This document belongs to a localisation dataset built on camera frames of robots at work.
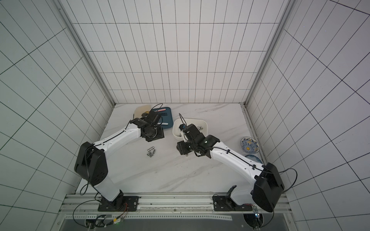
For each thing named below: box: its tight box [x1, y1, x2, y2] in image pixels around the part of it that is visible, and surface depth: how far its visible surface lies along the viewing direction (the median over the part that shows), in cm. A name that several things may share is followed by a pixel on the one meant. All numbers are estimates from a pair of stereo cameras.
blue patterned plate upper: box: [240, 136, 261, 154], surface depth 95 cm
